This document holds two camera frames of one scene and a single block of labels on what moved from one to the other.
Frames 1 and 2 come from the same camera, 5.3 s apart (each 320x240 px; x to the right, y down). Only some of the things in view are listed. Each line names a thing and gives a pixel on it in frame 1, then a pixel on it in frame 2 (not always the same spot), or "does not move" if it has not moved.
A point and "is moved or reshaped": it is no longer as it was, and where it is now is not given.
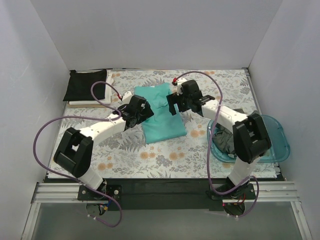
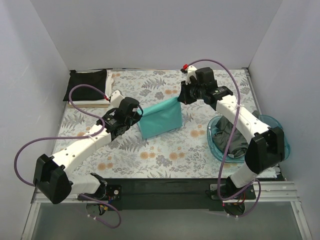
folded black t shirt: x=80 y=84 does not move
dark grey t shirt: x=223 y=139 does not move
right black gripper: x=173 y=103 → x=184 y=93
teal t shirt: x=162 y=125 is moved or reshaped
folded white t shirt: x=108 y=92 does not move
